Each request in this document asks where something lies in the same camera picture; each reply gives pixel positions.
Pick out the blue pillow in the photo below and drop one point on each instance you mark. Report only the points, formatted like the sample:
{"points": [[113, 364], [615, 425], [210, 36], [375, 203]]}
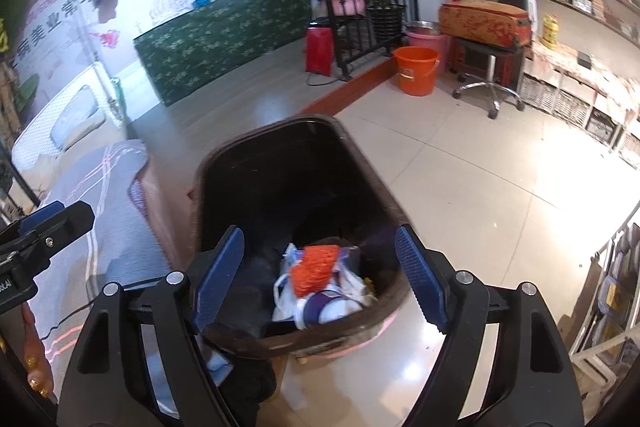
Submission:
{"points": [[77, 117]]}

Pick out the dark brown trash bin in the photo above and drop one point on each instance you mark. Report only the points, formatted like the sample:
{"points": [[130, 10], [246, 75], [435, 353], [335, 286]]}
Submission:
{"points": [[300, 167]]}

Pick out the yellow container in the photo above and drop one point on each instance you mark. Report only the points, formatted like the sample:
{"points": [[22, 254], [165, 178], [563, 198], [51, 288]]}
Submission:
{"points": [[550, 32]]}

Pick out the wooden floor rack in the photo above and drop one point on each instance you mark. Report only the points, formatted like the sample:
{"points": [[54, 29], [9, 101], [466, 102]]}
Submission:
{"points": [[605, 332]]}

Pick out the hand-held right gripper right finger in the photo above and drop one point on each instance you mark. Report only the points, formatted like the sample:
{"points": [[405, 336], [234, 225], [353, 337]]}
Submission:
{"points": [[420, 277]]}

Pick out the pink basin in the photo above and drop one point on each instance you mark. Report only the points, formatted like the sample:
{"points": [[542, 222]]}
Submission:
{"points": [[347, 5]]}

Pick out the white low basket cabinet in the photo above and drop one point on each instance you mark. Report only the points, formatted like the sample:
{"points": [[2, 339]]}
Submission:
{"points": [[575, 92]]}

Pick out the clear plastic wrapper pile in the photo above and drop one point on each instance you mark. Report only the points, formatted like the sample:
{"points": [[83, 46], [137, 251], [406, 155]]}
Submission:
{"points": [[285, 302]]}

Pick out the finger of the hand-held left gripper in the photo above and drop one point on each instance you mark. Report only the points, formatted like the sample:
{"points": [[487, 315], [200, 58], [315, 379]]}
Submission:
{"points": [[65, 222]]}

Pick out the dark cloth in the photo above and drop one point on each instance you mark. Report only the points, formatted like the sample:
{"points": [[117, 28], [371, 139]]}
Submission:
{"points": [[250, 377]]}

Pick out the black swivel stool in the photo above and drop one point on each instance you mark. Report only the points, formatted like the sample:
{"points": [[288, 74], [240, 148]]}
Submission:
{"points": [[490, 82]]}

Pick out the grey striped bed sheet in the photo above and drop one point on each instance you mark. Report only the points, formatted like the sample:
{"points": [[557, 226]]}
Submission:
{"points": [[110, 217]]}

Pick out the metal basin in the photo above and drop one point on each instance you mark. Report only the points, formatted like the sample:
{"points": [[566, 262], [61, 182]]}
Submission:
{"points": [[422, 27]]}

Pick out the green cloth covered counter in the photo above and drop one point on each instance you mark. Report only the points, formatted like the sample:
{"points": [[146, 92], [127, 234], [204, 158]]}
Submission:
{"points": [[225, 37]]}

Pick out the pink bucket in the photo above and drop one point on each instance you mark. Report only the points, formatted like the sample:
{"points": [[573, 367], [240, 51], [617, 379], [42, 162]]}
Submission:
{"points": [[427, 41]]}

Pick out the orange bucket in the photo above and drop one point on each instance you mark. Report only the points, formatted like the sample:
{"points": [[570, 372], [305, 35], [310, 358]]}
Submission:
{"points": [[415, 72]]}

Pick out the person's left hand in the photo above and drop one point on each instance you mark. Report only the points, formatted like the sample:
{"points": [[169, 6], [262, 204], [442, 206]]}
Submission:
{"points": [[32, 357]]}

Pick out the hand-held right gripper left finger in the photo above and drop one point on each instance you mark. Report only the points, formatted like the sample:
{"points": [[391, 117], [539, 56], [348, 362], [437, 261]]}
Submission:
{"points": [[220, 277]]}

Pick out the red bag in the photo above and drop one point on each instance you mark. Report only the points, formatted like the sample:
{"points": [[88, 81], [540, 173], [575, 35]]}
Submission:
{"points": [[320, 49]]}

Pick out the orange patterned suitcase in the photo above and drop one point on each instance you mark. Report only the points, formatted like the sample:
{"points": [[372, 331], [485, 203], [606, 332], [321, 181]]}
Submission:
{"points": [[485, 24]]}

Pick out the orange foam fruit net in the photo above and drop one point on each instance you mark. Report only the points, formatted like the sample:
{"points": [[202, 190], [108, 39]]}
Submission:
{"points": [[315, 267]]}

